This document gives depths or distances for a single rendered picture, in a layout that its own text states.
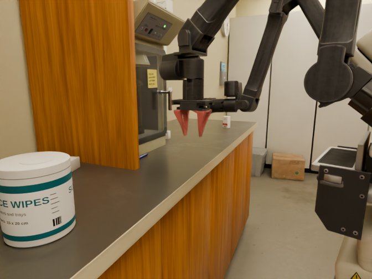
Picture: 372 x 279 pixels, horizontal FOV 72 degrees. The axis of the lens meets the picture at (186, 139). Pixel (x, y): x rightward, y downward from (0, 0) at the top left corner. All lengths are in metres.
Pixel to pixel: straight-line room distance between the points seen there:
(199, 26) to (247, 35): 3.38
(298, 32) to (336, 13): 3.40
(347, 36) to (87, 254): 0.59
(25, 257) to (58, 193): 0.11
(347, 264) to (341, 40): 0.53
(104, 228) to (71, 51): 0.67
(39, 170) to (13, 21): 0.84
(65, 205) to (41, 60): 0.72
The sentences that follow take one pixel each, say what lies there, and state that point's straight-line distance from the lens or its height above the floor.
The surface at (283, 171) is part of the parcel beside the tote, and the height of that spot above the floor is 0.11.
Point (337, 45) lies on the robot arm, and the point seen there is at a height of 1.29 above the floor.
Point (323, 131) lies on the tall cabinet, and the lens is 3.97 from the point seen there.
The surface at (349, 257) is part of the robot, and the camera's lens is 0.83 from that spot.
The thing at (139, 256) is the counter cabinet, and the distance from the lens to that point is 0.69.
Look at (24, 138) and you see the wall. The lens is 1.25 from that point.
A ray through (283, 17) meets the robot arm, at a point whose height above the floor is 1.47.
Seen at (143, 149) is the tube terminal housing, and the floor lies 0.96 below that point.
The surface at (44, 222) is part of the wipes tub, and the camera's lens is 0.55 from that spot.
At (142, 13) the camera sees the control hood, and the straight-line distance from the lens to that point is 0.98.
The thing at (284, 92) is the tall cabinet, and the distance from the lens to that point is 3.91.
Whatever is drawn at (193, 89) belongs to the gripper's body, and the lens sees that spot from 0.68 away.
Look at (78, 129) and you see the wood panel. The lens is 1.05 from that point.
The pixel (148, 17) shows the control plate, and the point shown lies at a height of 1.46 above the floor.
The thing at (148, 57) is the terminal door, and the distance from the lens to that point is 1.12.
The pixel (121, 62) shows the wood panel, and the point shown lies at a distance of 0.90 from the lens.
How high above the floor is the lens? 1.23
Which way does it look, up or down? 12 degrees down
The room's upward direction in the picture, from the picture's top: straight up
